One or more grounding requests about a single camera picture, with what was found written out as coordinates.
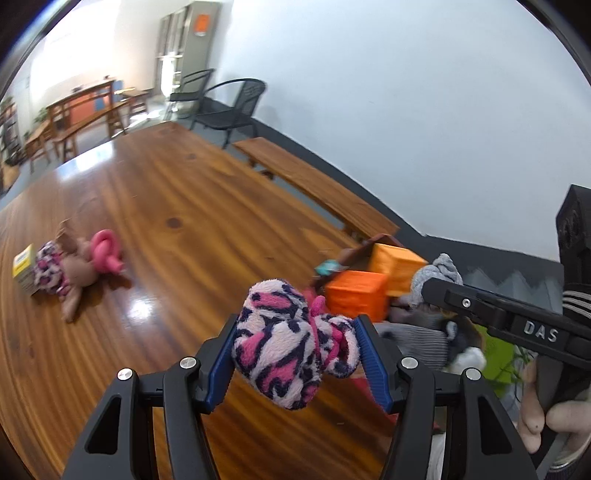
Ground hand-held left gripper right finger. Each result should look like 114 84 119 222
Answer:
353 315 539 480

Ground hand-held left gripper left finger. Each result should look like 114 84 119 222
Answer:
60 314 241 480

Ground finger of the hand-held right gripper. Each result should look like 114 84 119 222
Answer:
421 276 513 340

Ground grey ribbed knit glove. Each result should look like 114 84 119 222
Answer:
382 322 452 371

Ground pink leopard plush toy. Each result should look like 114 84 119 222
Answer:
231 278 361 411

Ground orange plastic box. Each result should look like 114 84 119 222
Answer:
369 242 429 296
323 271 389 321

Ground person's right forearm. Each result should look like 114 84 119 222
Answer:
561 276 591 334

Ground person's right hand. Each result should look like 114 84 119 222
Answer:
517 357 591 464

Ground beige plush toy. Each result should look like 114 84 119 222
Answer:
450 346 486 376

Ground brown plush toy leopard dress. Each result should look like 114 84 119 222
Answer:
34 226 100 324

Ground long wooden bench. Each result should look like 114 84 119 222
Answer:
232 137 400 241

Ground small yellow carton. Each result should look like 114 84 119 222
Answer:
13 244 40 296

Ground black metal armchair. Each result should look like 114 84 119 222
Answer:
168 68 215 121

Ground black mesh-back metal chair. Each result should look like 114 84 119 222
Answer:
191 78 267 149

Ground low wooden bench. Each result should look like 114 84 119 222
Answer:
52 102 127 162

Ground small wooden stool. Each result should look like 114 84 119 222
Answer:
121 90 149 116

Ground wooden table with red panel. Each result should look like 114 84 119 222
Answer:
46 79 127 139

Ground plant shelf rack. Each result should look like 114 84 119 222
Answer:
0 99 21 167

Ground grey metal cabinet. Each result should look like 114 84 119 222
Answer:
154 1 222 100

